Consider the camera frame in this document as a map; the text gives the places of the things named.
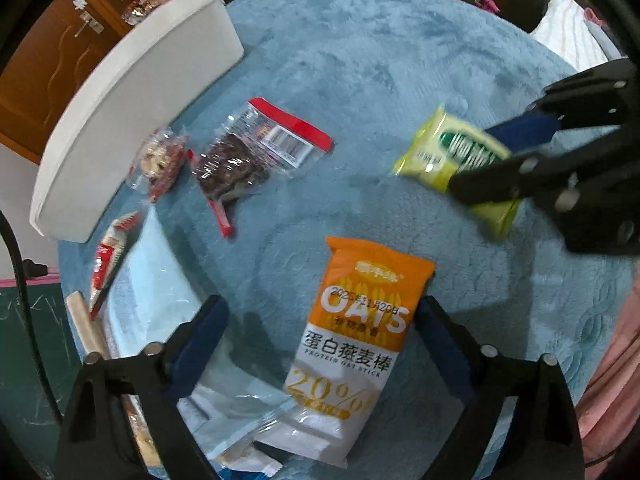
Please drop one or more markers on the checkered white bedding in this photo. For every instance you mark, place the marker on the checkered white bedding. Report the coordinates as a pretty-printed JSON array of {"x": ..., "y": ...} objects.
[{"x": 570, "y": 31}]

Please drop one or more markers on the brown wooden door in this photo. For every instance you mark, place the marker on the brown wooden door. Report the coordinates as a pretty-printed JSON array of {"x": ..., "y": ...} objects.
[{"x": 49, "y": 66}]

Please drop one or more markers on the brown biscuit clear packet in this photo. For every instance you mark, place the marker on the brown biscuit clear packet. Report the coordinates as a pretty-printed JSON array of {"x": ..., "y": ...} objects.
[{"x": 243, "y": 460}]

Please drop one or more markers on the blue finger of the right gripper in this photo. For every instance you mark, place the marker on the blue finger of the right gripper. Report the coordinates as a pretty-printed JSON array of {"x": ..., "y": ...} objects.
[
  {"x": 495, "y": 183},
  {"x": 526, "y": 131}
]

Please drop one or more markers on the red white candy packet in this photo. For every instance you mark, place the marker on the red white candy packet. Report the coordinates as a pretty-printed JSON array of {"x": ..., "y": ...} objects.
[{"x": 110, "y": 250}]

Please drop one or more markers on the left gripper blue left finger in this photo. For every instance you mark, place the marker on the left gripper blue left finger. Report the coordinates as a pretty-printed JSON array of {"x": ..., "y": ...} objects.
[{"x": 191, "y": 346}]

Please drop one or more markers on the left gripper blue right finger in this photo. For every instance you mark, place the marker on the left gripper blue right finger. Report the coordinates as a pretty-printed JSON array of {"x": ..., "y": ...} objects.
[{"x": 436, "y": 330}]

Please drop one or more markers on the small nut packet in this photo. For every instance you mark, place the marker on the small nut packet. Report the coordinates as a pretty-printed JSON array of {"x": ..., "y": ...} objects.
[{"x": 157, "y": 163}]

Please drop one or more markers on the light blue snack packet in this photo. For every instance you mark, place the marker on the light blue snack packet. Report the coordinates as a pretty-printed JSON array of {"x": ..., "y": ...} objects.
[{"x": 149, "y": 297}]

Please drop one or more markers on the white plastic storage bin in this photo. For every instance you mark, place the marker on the white plastic storage bin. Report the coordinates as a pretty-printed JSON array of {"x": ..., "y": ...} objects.
[{"x": 143, "y": 84}]

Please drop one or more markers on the green chalkboard pink frame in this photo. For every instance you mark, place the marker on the green chalkboard pink frame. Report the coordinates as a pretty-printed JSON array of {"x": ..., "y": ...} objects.
[{"x": 25, "y": 410}]

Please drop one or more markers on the green pineapple cake packet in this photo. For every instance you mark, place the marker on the green pineapple cake packet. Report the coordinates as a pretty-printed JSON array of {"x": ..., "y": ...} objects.
[{"x": 445, "y": 145}]

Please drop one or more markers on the dark dates red-strip packet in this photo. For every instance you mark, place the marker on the dark dates red-strip packet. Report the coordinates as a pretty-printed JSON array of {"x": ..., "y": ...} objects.
[{"x": 257, "y": 143}]

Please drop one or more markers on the orange oats bar packet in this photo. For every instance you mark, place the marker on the orange oats bar packet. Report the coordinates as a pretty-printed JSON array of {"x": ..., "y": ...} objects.
[{"x": 355, "y": 332}]

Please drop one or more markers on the beige biscuit stick box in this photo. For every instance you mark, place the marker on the beige biscuit stick box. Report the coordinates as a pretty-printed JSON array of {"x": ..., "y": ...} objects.
[{"x": 90, "y": 332}]

